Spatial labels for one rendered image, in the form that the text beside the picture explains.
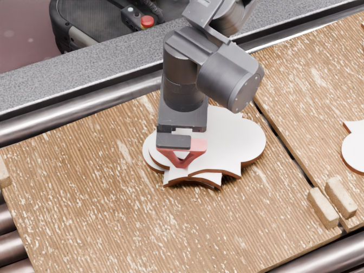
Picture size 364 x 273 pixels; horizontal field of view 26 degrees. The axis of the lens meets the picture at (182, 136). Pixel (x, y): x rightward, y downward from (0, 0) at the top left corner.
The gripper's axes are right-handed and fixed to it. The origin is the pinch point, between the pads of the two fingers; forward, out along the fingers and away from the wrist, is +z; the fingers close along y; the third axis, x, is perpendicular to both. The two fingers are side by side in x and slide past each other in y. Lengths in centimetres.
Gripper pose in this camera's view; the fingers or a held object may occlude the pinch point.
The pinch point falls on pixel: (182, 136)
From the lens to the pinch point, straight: 113.6
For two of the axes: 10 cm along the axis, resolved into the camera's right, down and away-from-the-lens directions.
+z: -0.2, 6.0, 8.0
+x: -10.0, -0.5, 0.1
